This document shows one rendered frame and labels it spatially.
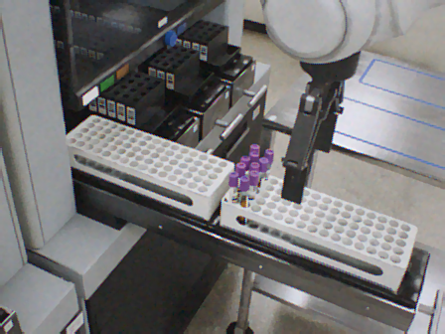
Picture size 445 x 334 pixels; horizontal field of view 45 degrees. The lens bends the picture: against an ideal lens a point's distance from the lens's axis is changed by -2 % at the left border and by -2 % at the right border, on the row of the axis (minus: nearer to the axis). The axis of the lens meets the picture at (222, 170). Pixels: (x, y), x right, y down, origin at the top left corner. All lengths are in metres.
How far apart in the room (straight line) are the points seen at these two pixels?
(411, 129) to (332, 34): 0.78
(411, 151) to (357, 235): 0.34
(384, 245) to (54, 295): 0.52
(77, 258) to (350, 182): 1.58
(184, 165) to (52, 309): 0.32
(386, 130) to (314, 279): 0.43
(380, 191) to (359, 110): 1.15
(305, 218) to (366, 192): 1.46
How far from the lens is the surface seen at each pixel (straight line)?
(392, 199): 2.34
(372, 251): 0.85
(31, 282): 0.95
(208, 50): 1.30
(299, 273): 0.88
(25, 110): 0.83
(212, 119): 1.23
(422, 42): 3.17
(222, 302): 1.83
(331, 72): 0.70
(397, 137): 1.18
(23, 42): 0.79
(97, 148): 0.98
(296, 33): 0.46
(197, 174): 0.92
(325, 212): 0.88
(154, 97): 1.12
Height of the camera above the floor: 1.45
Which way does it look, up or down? 39 degrees down
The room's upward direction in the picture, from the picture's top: 5 degrees clockwise
